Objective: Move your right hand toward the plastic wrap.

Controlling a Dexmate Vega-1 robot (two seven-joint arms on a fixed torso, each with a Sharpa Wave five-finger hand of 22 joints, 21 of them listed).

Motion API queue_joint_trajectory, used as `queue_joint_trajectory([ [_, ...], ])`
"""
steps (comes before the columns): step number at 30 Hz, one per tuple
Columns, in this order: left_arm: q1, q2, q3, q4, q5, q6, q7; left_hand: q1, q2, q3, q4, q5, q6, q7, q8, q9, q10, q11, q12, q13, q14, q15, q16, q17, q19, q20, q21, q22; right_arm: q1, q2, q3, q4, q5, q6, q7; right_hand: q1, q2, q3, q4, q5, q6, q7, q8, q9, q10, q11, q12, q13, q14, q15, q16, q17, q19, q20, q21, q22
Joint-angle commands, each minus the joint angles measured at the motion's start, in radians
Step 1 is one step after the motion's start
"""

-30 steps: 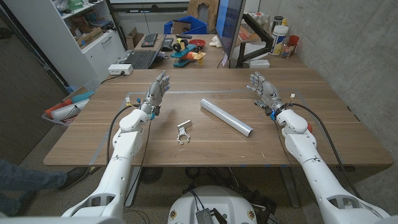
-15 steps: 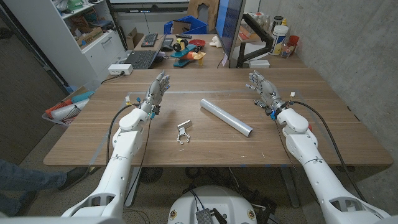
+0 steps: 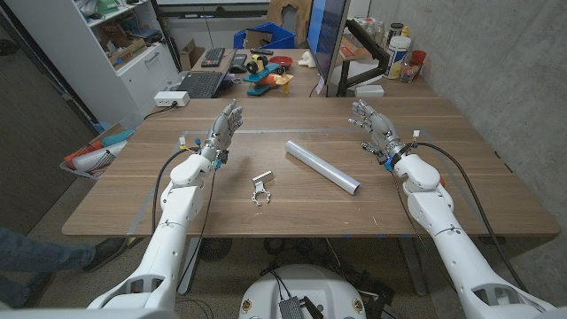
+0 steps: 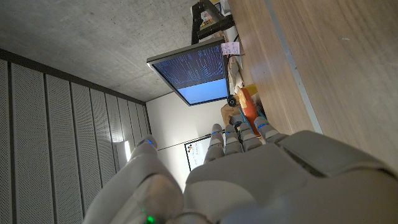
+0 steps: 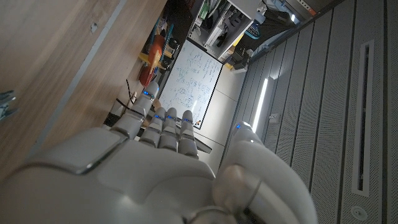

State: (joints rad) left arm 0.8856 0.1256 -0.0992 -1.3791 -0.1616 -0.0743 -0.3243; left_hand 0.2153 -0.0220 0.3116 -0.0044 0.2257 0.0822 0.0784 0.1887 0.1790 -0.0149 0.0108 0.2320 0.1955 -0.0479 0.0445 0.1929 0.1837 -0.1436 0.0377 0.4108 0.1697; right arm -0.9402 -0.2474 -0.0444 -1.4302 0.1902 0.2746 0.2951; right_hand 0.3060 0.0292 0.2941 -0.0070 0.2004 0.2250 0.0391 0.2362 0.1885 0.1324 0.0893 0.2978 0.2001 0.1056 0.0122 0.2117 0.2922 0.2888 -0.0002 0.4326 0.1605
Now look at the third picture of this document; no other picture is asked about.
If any flat computer monitor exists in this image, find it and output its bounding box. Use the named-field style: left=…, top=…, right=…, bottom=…
left=306, top=0, right=351, bottom=86

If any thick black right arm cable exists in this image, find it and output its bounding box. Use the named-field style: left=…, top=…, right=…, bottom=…
left=414, top=141, right=528, bottom=293

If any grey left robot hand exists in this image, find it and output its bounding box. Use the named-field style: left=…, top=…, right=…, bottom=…
left=199, top=98, right=245, bottom=162

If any colourful toy airplane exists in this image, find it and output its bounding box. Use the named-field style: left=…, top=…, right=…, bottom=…
left=242, top=53, right=295, bottom=97

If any white power strip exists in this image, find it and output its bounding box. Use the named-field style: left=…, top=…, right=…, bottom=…
left=153, top=90, right=191, bottom=108

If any clear glass jar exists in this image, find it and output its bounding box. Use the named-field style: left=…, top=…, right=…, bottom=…
left=400, top=60, right=421, bottom=84

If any small metal clamp bracket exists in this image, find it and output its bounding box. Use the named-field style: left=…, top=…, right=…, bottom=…
left=251, top=170, right=276, bottom=207

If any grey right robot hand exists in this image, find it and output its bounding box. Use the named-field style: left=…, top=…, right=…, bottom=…
left=347, top=99, right=408, bottom=162

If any black floor fan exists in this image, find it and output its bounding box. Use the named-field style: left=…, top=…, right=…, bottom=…
left=198, top=237, right=234, bottom=262

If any white shelf cabinet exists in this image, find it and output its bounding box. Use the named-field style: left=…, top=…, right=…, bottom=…
left=4, top=0, right=183, bottom=128

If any small white box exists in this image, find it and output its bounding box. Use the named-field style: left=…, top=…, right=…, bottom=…
left=353, top=84, right=385, bottom=98

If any cardboard box on shelf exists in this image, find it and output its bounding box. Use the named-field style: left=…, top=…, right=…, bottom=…
left=107, top=38, right=148, bottom=67

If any dark bottle with black lid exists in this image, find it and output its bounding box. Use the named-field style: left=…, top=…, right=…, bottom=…
left=388, top=22, right=405, bottom=45

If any person's dark shoe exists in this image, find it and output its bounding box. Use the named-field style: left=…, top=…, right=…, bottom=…
left=82, top=237, right=130, bottom=273

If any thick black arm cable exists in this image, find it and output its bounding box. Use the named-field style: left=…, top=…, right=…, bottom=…
left=414, top=141, right=528, bottom=293
left=151, top=148, right=192, bottom=234

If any black laptop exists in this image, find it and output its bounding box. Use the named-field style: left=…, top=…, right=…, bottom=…
left=175, top=52, right=236, bottom=99

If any white labelled canister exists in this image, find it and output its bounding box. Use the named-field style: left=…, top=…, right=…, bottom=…
left=383, top=35, right=413, bottom=81

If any black floor cable bundle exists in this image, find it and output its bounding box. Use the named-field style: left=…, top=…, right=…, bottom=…
left=260, top=237, right=395, bottom=311

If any black keyboard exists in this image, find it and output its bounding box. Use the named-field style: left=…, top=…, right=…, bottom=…
left=200, top=47, right=226, bottom=68

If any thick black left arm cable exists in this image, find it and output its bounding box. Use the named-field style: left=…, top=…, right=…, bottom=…
left=151, top=148, right=192, bottom=234

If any person's blue jeans leg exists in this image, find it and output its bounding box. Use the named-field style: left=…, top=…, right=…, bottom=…
left=0, top=226, right=97, bottom=309

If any open cardboard box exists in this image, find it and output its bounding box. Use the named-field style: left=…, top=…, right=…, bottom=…
left=179, top=38, right=206, bottom=71

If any grey table leg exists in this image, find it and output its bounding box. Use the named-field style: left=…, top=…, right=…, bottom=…
left=177, top=237, right=203, bottom=296
left=397, top=237, right=429, bottom=297

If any blue plastic bin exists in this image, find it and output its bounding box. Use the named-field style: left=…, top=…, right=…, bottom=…
left=233, top=21, right=297, bottom=51

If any floor bin of rolls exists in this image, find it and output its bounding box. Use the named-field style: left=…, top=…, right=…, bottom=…
left=59, top=128, right=136, bottom=181

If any white robot torso base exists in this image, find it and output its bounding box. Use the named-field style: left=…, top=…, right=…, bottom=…
left=237, top=264, right=368, bottom=319

